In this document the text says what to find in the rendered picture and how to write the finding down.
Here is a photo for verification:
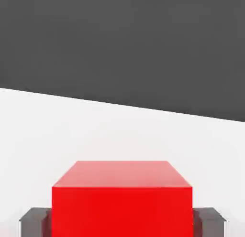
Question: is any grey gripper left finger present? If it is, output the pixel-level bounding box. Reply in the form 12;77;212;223
18;207;53;237

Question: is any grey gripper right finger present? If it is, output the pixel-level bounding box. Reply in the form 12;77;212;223
192;207;229;237

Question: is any small red cube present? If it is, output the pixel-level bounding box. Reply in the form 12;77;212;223
51;160;193;237

